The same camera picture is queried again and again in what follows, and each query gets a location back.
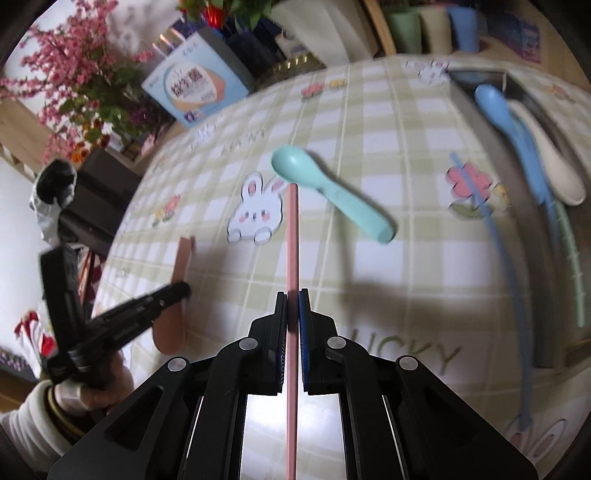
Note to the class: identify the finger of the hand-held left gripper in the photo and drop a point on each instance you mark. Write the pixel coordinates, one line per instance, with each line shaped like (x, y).
(147, 307)

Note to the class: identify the blue chopstick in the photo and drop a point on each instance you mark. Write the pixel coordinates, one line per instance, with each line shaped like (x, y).
(505, 277)

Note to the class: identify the dark cabinet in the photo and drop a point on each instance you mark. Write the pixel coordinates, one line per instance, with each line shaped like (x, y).
(101, 198)

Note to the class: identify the beige cup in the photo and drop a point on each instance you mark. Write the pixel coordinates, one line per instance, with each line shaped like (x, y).
(435, 27)

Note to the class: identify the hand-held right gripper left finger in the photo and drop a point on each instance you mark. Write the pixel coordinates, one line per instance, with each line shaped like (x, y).
(282, 314)

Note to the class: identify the pink blossom plant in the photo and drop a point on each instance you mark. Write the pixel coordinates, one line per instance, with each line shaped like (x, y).
(69, 78)

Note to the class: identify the light blue carton box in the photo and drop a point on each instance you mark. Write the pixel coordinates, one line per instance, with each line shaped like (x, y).
(194, 83)

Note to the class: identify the purple printed box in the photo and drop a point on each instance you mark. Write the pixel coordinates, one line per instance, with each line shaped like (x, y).
(517, 37)

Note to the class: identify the teal spoon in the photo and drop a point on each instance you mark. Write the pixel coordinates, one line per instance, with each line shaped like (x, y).
(323, 184)

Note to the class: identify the checked bunny tablecloth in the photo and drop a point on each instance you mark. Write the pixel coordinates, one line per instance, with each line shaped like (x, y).
(392, 286)

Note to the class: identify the person's left hand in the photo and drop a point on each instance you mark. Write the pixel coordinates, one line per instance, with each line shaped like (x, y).
(108, 392)

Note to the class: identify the beige spoon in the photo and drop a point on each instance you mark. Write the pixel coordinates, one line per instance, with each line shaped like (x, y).
(561, 170)

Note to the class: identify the metal tray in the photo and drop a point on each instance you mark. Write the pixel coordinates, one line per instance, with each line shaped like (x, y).
(549, 323)

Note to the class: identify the blue spoon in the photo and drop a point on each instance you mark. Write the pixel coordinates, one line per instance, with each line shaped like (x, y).
(494, 106)

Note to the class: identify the red white packet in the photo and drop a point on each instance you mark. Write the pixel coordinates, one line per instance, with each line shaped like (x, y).
(37, 334)

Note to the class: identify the purple flower plant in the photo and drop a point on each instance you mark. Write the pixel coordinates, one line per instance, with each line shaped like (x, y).
(138, 115)

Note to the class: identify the pink chopstick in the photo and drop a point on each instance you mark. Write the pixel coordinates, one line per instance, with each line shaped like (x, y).
(292, 240)

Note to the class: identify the wooden shelf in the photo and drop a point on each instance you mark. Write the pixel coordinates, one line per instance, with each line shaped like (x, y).
(381, 27)

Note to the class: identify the green chopstick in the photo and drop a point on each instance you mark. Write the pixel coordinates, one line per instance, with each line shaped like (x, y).
(575, 277)

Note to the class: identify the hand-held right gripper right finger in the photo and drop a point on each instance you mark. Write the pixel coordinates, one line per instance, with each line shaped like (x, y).
(303, 314)

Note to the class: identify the gold patterned tray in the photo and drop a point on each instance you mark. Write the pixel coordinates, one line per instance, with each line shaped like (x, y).
(288, 69)

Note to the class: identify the green cup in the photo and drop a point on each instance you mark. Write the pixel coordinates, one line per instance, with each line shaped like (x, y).
(404, 30)

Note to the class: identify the red rose plant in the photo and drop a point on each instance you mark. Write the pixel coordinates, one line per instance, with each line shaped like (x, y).
(231, 11)

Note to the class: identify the blue cup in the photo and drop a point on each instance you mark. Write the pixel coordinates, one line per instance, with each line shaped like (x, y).
(464, 27)

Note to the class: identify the dark blue glitter box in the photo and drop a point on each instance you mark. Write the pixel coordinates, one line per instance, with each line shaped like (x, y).
(251, 50)

